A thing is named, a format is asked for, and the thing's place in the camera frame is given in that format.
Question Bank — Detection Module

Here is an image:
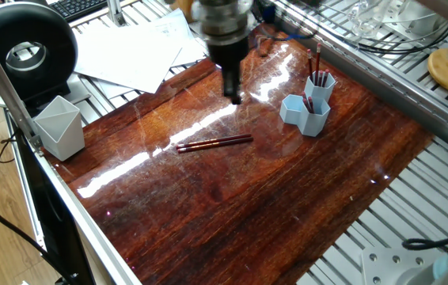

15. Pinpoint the small white paper sheet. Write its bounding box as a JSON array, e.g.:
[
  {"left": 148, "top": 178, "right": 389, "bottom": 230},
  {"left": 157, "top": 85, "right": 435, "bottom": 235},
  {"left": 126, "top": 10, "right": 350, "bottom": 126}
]
[{"left": 121, "top": 8, "right": 209, "bottom": 69}]

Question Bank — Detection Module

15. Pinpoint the light blue hexagonal pen holder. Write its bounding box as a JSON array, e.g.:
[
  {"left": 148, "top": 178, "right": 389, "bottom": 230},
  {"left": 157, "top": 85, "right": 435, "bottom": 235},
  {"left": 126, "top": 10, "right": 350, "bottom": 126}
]
[{"left": 279, "top": 71, "right": 336, "bottom": 138}]

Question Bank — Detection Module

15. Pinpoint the grey pentagonal pen holder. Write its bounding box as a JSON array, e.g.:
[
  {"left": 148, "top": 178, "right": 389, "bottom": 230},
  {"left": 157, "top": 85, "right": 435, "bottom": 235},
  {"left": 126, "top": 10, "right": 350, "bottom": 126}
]
[{"left": 32, "top": 95, "right": 86, "bottom": 162}]

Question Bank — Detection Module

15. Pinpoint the brown wood-grain board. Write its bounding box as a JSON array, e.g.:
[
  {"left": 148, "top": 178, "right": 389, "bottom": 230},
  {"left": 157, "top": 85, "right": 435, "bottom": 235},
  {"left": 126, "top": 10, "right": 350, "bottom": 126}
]
[{"left": 66, "top": 22, "right": 436, "bottom": 285}]

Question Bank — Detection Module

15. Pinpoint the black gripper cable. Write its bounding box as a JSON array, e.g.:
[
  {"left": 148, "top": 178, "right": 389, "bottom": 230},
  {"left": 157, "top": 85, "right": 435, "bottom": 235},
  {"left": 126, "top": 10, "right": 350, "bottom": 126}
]
[{"left": 252, "top": 0, "right": 448, "bottom": 256}]

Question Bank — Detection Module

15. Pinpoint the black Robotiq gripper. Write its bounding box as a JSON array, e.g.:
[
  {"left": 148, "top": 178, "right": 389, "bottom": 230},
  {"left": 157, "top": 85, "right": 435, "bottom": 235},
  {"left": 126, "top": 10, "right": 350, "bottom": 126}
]
[{"left": 208, "top": 33, "right": 250, "bottom": 106}]

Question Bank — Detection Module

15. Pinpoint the black round ring lamp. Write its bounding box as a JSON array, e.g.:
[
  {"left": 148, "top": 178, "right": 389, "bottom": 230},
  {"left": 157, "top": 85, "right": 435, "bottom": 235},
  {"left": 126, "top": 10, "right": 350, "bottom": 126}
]
[{"left": 0, "top": 2, "right": 79, "bottom": 109}]

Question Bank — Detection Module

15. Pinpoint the black cable bundle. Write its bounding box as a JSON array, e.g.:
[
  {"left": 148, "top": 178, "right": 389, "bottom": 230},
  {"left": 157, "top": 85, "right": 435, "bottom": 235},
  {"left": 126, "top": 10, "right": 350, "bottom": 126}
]
[{"left": 351, "top": 24, "right": 448, "bottom": 58}]

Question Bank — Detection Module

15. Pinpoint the clear plastic container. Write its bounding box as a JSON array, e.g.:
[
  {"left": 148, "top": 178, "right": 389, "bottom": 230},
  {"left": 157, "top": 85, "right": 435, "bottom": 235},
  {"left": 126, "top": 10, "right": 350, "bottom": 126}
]
[{"left": 343, "top": 0, "right": 415, "bottom": 40}]

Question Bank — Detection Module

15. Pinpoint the large white paper sheet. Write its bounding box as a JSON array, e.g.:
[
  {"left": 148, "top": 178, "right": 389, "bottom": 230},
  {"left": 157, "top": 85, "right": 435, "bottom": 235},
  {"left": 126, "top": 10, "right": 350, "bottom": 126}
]
[{"left": 74, "top": 22, "right": 187, "bottom": 94}]

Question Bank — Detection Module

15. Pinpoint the grey aluminium frame rail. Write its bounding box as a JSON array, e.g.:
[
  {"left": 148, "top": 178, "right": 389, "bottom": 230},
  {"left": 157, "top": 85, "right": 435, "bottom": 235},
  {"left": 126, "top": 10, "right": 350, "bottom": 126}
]
[{"left": 0, "top": 12, "right": 47, "bottom": 155}]

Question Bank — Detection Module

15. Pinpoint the black keyboard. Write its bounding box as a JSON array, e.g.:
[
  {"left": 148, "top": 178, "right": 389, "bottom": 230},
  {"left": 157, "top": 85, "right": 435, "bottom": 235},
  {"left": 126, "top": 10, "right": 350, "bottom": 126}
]
[{"left": 46, "top": 0, "right": 131, "bottom": 23}]

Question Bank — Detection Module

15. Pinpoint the silver metal post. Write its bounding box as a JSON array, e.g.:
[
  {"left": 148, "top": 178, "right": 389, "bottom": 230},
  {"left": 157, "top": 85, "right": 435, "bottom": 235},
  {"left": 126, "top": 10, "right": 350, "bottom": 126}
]
[{"left": 107, "top": 0, "right": 127, "bottom": 27}]

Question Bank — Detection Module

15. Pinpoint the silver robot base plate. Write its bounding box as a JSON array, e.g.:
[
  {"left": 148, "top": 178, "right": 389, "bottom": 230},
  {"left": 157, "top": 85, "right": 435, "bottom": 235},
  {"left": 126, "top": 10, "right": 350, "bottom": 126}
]
[{"left": 357, "top": 247, "right": 435, "bottom": 285}]

